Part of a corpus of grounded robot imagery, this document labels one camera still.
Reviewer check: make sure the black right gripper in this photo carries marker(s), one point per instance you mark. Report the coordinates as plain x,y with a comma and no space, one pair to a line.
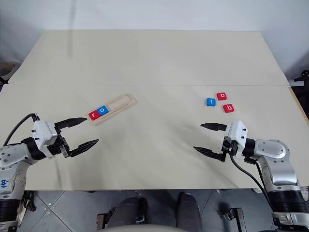
229,146

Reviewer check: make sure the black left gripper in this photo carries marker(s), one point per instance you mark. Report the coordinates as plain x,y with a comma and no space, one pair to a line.
61,145

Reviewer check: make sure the red letter tile b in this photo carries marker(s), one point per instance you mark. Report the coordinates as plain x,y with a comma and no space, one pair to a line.
228,108

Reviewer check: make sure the blue letter tile t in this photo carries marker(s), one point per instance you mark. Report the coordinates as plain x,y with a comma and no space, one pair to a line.
211,102

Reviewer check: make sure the red letter tile o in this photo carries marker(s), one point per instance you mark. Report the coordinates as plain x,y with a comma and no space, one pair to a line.
222,96

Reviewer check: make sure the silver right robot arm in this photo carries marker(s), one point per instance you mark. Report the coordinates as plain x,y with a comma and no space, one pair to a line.
272,149

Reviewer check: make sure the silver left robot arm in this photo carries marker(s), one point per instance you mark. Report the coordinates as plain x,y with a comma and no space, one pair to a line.
9,154

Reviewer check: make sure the wooden letter tray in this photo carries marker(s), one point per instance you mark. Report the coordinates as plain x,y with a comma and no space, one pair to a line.
96,122

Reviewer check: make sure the red letter tile r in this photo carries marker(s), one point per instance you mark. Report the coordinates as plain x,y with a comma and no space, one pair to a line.
94,115

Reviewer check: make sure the blue letter tile o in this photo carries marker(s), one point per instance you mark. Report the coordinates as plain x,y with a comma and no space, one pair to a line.
103,110

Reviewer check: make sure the dark rounded shape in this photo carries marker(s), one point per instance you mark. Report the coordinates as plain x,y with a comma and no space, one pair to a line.
128,212
188,210

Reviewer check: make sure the beige tape roll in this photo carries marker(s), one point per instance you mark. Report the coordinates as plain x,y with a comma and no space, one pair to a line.
6,70

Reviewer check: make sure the black metal stand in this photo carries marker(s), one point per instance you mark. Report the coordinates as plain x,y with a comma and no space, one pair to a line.
305,79

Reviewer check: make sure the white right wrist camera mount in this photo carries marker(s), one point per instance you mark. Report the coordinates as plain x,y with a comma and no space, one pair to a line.
237,131

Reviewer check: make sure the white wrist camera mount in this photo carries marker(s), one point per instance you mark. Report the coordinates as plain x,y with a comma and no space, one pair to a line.
237,131
43,133

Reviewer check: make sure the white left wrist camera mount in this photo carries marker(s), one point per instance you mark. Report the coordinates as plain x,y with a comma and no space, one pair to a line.
43,133

